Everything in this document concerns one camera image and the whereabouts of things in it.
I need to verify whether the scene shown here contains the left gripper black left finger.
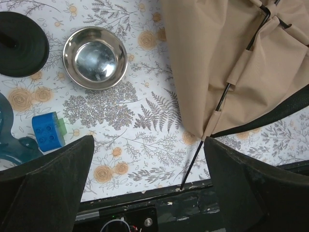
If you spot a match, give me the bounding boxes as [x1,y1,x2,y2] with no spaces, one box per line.
[0,135,95,232]

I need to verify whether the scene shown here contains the blue toy brick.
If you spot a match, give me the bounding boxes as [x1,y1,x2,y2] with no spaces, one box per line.
[32,112,67,152]

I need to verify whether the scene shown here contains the stainless steel pet bowl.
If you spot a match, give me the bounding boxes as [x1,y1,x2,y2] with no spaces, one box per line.
[62,27,128,91]

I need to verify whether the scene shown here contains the beige fabric pet tent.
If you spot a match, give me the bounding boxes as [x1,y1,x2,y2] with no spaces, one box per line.
[161,0,309,139]

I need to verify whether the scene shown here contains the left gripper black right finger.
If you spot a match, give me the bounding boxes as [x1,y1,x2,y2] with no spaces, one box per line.
[204,138,309,232]

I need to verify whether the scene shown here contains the floral patterned table mat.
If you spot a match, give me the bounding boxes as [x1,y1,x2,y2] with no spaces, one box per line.
[0,0,199,202]

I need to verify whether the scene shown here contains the black round stand base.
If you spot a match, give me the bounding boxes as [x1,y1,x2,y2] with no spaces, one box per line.
[0,12,49,77]

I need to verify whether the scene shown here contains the black table front frame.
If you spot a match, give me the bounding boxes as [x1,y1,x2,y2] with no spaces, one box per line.
[73,182,226,232]

